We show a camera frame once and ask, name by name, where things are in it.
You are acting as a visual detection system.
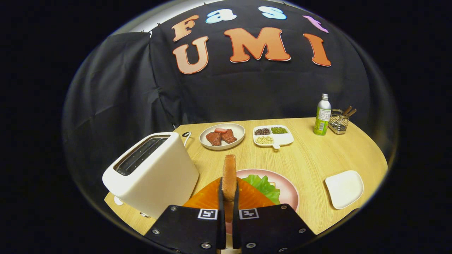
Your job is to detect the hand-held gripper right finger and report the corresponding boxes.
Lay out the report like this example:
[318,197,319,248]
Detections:
[231,177,317,254]

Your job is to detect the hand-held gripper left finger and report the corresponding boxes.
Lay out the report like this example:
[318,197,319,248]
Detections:
[144,176,227,254]

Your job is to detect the toasted bread slice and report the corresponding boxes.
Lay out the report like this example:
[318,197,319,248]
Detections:
[222,154,237,223]

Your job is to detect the green lettuce leaf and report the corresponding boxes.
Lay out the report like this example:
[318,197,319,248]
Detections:
[242,174,281,205]

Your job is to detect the pink round plate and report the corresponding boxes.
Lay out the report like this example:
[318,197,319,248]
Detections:
[236,169,300,212]

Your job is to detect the white toaster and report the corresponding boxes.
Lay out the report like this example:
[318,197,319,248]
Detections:
[102,132,200,220]

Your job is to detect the brown meat piece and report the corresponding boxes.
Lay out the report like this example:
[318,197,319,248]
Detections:
[221,129,238,144]
[206,131,222,146]

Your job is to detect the beige round plate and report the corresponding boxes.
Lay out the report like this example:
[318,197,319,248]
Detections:
[199,123,245,151]

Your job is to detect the white divided dish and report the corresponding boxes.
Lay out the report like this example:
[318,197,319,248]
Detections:
[253,125,295,149]

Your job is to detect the white square plate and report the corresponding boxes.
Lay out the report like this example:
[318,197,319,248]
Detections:
[325,170,364,210]

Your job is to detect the black backdrop cloth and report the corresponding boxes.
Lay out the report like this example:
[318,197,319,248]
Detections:
[62,0,398,198]

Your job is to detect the green metal bottle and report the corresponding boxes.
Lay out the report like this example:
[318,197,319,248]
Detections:
[314,93,332,136]

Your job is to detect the wire mesh utensil holder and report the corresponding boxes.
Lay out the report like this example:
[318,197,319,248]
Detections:
[328,109,350,135]

